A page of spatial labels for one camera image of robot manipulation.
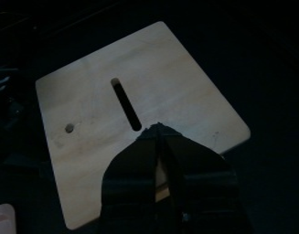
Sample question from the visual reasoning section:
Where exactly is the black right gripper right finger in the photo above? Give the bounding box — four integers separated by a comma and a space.
156, 122, 254, 234

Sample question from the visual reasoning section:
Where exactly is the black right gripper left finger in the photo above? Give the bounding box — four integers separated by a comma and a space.
99, 127, 159, 234

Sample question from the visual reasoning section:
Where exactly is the light wooden board with slot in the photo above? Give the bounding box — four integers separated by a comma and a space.
35, 20, 251, 231

